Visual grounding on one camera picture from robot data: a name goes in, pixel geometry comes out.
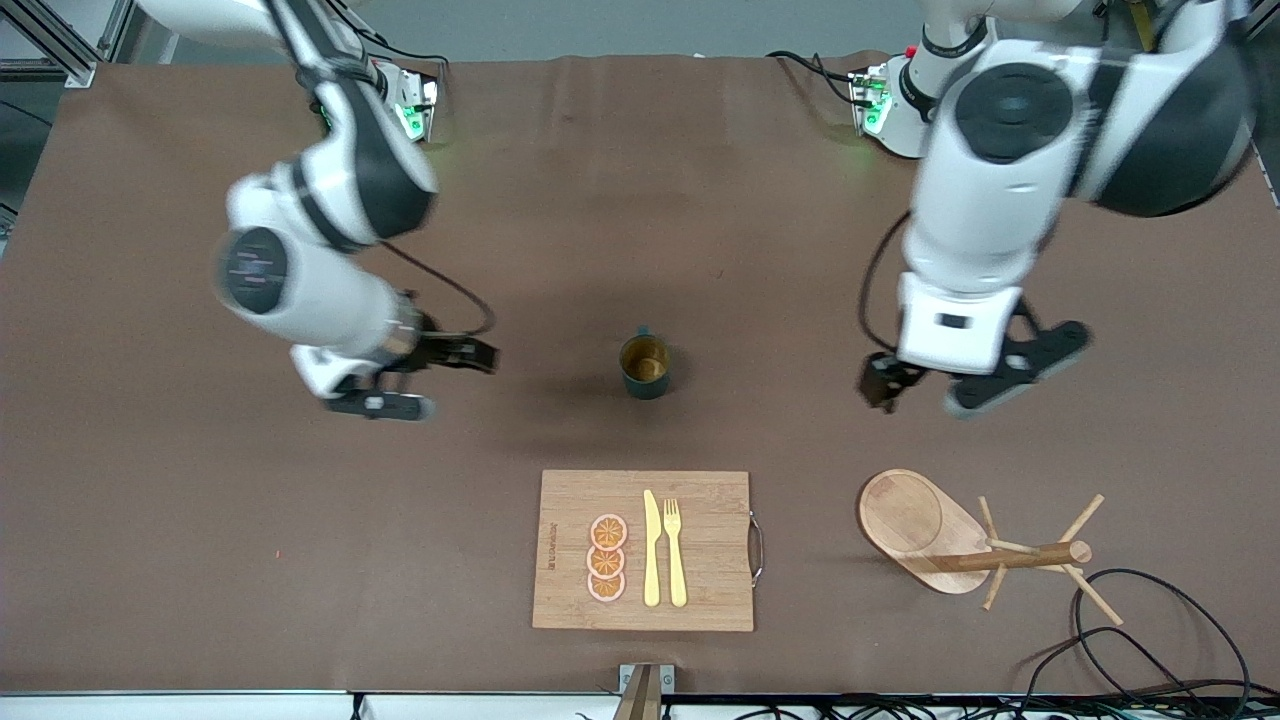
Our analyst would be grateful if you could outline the teal ribbed cup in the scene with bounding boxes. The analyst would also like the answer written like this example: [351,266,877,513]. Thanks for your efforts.
[618,325,674,402]

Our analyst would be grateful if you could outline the wooden mug tree stand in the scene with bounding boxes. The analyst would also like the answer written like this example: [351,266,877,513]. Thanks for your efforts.
[857,469,1124,627]

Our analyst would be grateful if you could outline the bamboo cutting board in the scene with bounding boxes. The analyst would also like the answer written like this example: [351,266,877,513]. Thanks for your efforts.
[532,470,767,633]

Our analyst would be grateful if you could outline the yellow plastic knife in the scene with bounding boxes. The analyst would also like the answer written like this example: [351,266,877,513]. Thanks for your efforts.
[643,489,662,608]

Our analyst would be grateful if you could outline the yellow plastic fork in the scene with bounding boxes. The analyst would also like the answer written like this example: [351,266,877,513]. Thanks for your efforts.
[663,498,689,609]

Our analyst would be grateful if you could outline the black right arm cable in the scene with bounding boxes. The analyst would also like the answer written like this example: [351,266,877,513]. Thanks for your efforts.
[383,242,497,338]

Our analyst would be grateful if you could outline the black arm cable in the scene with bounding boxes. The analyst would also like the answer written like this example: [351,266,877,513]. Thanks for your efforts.
[383,242,497,338]
[858,212,913,357]

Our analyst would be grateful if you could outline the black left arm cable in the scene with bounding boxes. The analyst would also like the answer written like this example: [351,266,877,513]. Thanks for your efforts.
[858,212,913,357]

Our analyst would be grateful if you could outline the black base cable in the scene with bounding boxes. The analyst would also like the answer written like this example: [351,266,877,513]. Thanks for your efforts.
[365,35,448,83]
[767,49,863,107]

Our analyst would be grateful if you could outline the black looped floor cable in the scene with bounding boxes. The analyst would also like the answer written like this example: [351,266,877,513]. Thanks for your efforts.
[1072,568,1253,701]
[1018,625,1280,713]

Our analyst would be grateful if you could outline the black cable bundle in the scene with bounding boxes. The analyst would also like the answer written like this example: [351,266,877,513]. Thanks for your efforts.
[660,693,1280,720]

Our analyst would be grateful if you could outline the wooden bracket with metal plate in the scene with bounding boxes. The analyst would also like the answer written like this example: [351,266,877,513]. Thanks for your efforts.
[612,663,676,720]

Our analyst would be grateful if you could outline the aluminium frame profile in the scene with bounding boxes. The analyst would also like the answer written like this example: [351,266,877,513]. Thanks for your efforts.
[0,0,136,89]

